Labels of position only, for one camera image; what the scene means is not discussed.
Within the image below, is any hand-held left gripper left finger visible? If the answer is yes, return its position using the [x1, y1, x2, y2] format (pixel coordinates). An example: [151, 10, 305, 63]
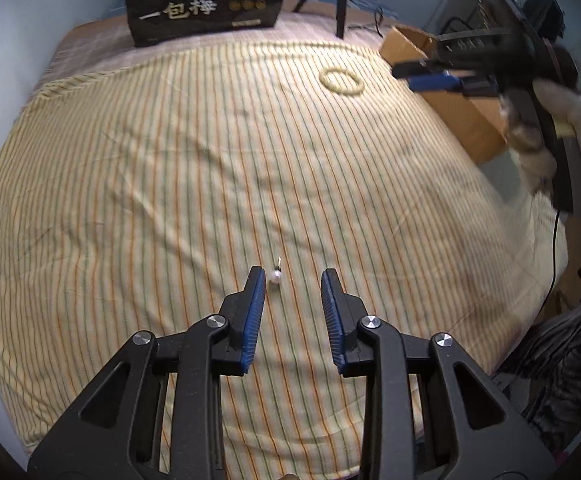
[26, 266, 268, 480]

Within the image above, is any black printed bag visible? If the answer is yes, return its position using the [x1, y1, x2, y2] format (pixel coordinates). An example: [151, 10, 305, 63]
[122, 0, 286, 49]

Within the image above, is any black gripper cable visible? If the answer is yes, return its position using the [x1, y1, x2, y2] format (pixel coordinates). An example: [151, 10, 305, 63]
[543, 209, 563, 313]

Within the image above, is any grey striped cloth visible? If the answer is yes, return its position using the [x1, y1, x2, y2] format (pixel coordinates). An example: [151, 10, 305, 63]
[495, 304, 581, 463]

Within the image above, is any cream bead bracelet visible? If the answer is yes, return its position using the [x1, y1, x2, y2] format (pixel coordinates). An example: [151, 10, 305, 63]
[319, 66, 365, 96]

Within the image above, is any black cable with switch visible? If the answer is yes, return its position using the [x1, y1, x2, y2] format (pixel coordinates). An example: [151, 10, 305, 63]
[347, 6, 387, 37]

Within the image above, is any peach bed sheet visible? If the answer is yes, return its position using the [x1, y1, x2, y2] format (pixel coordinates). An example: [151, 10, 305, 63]
[52, 2, 388, 86]

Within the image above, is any cardboard box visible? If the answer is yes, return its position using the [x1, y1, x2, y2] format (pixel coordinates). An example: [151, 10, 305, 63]
[379, 25, 512, 164]

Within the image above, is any person's right hand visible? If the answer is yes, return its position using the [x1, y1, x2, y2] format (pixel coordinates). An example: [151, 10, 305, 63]
[499, 91, 557, 195]

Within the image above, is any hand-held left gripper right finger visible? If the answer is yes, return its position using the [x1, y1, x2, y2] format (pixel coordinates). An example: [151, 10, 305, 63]
[320, 268, 557, 480]

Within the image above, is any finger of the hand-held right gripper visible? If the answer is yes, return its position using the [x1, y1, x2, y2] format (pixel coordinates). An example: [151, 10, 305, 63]
[391, 59, 443, 79]
[408, 73, 499, 97]

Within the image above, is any yellow striped blanket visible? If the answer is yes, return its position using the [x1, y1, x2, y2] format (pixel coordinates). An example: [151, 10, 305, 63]
[0, 39, 571, 480]

